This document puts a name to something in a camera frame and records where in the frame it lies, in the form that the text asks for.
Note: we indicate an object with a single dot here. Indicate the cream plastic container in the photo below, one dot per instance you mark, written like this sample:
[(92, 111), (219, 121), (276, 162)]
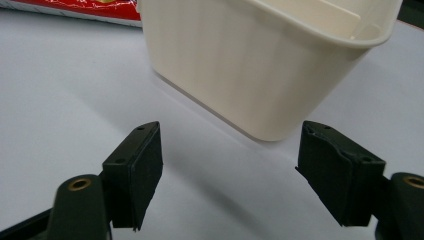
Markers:
[(233, 66)]

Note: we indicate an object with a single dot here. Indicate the red printed box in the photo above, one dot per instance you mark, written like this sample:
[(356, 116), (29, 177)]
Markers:
[(83, 8)]

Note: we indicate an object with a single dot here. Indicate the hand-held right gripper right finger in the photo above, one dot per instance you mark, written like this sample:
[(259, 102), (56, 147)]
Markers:
[(343, 180)]

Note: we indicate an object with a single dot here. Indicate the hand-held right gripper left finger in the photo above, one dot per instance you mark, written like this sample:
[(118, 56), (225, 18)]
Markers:
[(131, 180)]

